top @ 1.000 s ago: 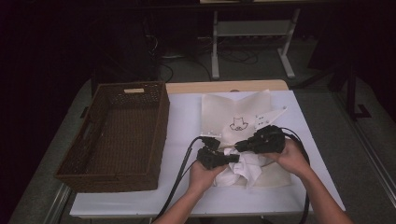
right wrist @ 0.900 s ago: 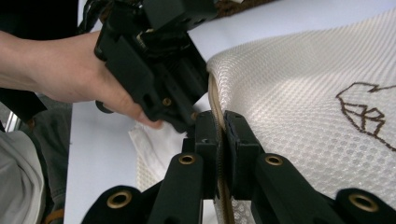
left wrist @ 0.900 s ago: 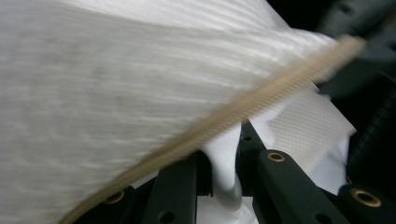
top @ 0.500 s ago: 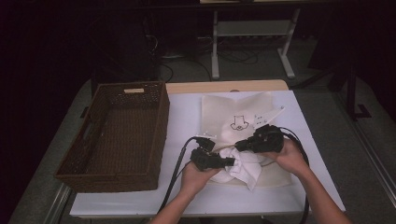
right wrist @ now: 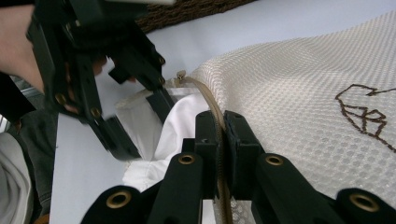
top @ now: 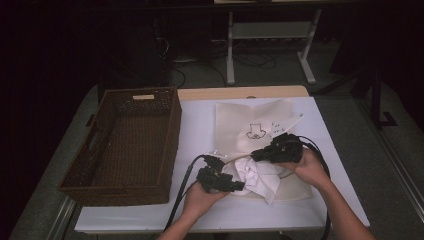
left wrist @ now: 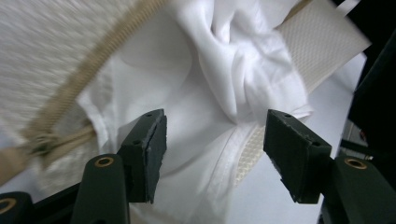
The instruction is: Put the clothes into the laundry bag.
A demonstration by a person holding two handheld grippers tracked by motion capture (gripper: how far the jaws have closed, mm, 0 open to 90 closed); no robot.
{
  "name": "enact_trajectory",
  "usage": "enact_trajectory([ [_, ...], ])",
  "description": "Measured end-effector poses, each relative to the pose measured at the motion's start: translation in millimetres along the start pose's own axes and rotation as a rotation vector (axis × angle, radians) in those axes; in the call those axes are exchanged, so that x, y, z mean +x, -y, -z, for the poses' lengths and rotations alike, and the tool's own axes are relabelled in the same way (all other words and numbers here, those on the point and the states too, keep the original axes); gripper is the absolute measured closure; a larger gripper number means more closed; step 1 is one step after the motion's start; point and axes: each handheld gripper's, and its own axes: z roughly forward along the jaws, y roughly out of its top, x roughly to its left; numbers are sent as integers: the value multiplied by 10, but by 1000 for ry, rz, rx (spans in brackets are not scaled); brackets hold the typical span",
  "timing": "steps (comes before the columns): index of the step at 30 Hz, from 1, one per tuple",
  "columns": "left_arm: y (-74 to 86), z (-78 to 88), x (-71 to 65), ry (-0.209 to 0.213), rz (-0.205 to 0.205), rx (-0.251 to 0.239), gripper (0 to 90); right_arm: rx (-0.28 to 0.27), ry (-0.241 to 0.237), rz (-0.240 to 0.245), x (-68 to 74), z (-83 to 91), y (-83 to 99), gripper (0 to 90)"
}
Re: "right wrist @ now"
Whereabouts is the brown woven basket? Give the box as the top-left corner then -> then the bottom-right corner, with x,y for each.
134,0 -> 258,35

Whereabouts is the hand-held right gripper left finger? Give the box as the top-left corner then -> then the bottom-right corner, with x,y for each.
181,109 -> 220,201

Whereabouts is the light grey cloth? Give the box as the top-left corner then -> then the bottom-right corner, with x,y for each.
0,132 -> 35,224

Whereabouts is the white garment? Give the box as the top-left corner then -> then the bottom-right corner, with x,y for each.
121,92 -> 213,192

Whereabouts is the cream mesh laundry bag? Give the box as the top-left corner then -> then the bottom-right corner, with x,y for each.
116,10 -> 396,224

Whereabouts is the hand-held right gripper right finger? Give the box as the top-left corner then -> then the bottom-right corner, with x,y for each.
223,109 -> 266,201

